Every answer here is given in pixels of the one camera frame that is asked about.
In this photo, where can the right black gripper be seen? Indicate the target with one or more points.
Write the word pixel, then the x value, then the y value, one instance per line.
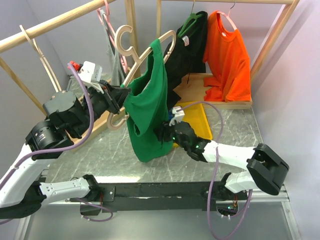
pixel 164 127

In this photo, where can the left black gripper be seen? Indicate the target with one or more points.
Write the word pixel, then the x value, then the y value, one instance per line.
pixel 113 96

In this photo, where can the green tank top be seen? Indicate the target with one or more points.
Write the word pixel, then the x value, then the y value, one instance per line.
pixel 146 105

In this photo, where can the wooden hanger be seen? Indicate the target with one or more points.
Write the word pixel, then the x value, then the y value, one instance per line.
pixel 138 60
pixel 43 60

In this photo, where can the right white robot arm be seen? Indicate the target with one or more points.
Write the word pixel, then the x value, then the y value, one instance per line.
pixel 262 168

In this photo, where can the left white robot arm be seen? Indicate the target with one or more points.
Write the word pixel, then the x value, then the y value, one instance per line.
pixel 67 118

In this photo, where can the grey tank top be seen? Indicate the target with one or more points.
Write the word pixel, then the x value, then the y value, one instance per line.
pixel 117 74

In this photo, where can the pink hanger left rack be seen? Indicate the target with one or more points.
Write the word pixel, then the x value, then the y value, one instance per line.
pixel 104 18

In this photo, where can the pink hanger rack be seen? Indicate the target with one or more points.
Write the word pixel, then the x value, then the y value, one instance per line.
pixel 104 18
pixel 227 16

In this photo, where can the green hanger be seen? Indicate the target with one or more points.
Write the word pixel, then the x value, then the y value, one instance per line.
pixel 191 20

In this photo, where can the pink hanger right rack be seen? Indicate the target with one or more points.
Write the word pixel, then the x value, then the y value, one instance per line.
pixel 227 16

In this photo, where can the blue garment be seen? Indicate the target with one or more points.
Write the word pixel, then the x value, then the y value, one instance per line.
pixel 170 115

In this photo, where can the yellow plastic tray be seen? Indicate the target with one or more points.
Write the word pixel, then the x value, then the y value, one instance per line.
pixel 195 115

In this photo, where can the right wooden clothes rack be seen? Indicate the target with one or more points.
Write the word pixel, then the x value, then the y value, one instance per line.
pixel 192 87

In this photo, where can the wooden clothes rack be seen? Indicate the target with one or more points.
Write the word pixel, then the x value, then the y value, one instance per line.
pixel 192 87
pixel 53 23

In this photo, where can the black t-shirt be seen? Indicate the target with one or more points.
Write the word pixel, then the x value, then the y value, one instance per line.
pixel 187 57

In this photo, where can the orange t-shirt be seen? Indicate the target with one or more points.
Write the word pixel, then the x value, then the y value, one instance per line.
pixel 228 60

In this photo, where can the left wooden clothes rack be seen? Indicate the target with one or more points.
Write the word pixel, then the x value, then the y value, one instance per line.
pixel 53 23

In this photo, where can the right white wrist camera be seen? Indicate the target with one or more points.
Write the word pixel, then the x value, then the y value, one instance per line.
pixel 179 114

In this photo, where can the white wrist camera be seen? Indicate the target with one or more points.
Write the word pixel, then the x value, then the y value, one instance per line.
pixel 87 75
pixel 179 114

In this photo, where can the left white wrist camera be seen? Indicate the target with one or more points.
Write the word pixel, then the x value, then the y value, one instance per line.
pixel 87 75

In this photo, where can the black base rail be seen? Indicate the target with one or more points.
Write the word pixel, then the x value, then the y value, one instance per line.
pixel 149 196

